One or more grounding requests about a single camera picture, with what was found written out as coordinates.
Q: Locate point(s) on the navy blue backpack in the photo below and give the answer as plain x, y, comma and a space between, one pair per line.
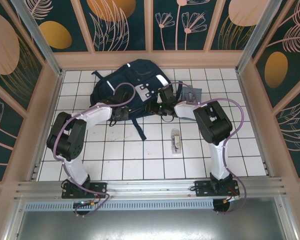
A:
130, 75

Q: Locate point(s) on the grey mesh pencil case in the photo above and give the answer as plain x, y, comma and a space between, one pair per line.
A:
196, 93

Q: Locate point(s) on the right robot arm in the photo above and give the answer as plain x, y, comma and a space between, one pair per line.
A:
212, 122

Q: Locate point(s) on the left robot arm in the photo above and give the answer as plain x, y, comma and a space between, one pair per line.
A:
65, 135

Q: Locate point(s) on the clear plastic supplies bag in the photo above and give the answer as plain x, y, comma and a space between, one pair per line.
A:
176, 142

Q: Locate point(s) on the small green circuit board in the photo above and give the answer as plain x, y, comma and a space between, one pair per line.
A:
83, 203

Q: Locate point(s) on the steel sheet panel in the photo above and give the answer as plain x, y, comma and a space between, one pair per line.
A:
150, 225

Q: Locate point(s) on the aluminium side rail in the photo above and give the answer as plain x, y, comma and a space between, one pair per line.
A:
243, 87
58, 87

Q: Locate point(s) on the aluminium mounting rail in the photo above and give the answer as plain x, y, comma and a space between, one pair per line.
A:
150, 186

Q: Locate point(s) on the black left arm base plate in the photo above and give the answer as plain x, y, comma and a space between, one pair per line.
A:
100, 188

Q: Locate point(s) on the aluminium corner post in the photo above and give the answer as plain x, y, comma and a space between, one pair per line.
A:
255, 37
40, 40

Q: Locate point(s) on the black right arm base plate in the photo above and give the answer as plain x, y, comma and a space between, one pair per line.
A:
202, 188

